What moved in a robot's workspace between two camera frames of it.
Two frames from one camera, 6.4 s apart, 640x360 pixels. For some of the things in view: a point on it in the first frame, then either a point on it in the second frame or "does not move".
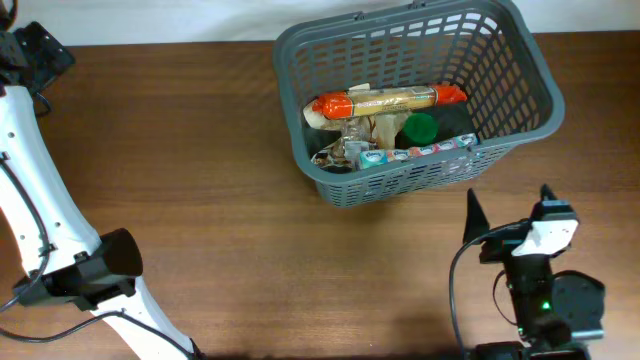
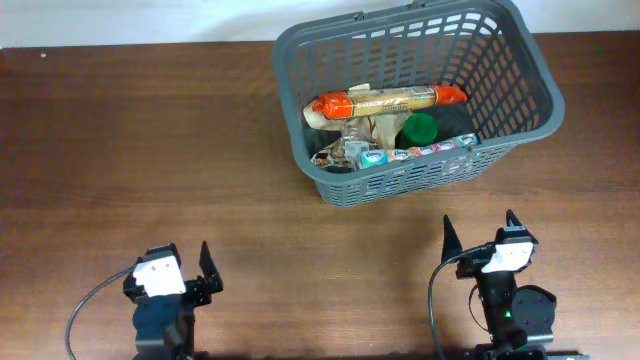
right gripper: (501, 245) to (472, 265)
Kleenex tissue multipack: (370, 158) does not move
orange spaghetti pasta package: (375, 99) does not move
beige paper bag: (387, 126) does not move
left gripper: (49, 54) to (201, 292)
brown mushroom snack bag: (338, 144) does not move
